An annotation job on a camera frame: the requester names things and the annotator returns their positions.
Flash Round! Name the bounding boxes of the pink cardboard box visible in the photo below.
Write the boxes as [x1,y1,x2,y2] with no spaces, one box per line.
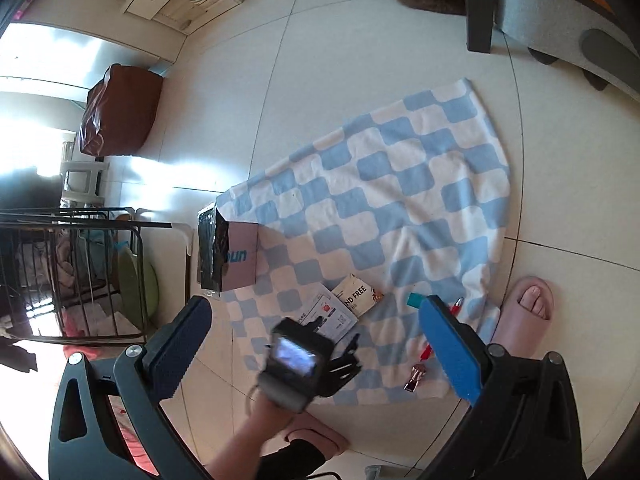
[196,204,261,295]

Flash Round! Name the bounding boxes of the grey orange armchair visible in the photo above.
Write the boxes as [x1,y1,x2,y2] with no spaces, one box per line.
[465,0,640,92]

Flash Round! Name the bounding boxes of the pink slipper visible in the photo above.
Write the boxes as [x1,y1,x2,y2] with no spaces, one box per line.
[284,411,349,457]
[491,276,556,357]

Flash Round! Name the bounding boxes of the white packet with red mark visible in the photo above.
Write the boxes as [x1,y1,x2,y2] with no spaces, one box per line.
[295,284,359,342]

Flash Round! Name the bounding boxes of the white sachet with black print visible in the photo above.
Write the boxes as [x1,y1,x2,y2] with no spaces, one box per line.
[331,273,385,317]

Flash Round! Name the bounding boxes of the black pants leg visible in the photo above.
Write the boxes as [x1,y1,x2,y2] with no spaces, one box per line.
[260,439,328,480]

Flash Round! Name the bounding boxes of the person's left forearm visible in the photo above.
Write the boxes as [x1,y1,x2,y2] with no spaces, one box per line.
[206,390,301,480]

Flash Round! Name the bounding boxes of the blue white checkered blanket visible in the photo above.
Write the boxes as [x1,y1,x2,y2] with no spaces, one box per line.
[217,77,516,406]

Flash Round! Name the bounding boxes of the green cushion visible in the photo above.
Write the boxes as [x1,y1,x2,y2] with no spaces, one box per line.
[116,247,161,332]

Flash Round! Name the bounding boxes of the red pen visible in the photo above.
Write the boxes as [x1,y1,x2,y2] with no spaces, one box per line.
[419,297,466,362]

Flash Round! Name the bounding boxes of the dark cloth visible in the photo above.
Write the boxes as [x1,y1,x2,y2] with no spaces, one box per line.
[0,332,38,373]

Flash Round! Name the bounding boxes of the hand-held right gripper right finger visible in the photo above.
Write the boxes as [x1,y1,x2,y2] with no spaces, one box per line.
[419,295,586,480]

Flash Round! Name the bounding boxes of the white plastic stool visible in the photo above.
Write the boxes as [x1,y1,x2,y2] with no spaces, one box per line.
[59,157,111,207]

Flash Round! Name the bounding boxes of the person's right foot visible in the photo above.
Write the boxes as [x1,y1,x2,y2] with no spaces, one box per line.
[517,284,550,320]

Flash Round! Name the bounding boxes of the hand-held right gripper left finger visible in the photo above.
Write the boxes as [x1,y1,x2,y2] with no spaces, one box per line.
[49,296,213,480]

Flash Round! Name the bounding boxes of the black wire rack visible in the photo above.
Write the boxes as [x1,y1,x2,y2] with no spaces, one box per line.
[0,206,195,347]

